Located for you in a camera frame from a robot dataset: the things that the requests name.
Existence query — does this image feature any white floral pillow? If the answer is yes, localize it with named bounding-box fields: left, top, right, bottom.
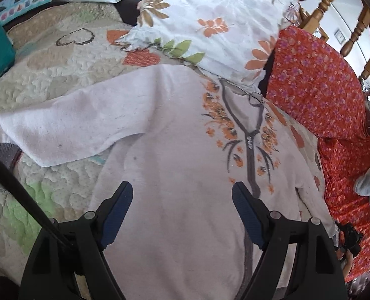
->
left=117, top=0, right=299, bottom=90

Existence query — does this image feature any quilted heart pattern bedspread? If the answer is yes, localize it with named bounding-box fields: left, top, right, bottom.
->
left=0, top=2, right=325, bottom=300

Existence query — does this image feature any light blue shapes box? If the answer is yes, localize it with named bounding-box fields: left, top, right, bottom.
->
left=0, top=0, right=52, bottom=26

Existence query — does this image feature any black diagonal cable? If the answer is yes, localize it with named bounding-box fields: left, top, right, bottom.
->
left=0, top=144, right=67, bottom=247

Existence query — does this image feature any pale pink embroidered sweater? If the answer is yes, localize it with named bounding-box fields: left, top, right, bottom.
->
left=0, top=65, right=336, bottom=299

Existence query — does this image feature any red floral cushion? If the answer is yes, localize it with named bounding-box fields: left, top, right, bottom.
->
left=267, top=26, right=370, bottom=282

